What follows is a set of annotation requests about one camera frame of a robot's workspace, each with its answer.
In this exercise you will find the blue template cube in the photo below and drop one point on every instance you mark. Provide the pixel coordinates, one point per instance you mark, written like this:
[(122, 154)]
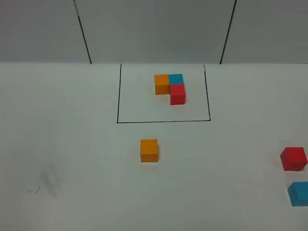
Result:
[(175, 79)]

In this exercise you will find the blue cube block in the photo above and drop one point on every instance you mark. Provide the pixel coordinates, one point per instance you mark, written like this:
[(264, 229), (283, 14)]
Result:
[(298, 193)]

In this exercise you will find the red cube block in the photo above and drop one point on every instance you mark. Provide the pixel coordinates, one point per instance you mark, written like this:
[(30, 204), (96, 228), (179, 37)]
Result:
[(293, 159)]

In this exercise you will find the red template cube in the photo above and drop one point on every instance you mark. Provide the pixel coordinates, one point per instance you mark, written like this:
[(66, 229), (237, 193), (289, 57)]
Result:
[(177, 94)]

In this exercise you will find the orange template cube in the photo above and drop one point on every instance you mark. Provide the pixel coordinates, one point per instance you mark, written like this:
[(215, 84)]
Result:
[(161, 84)]

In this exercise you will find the orange cube block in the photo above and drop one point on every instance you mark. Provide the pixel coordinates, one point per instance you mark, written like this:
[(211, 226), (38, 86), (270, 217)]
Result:
[(149, 150)]

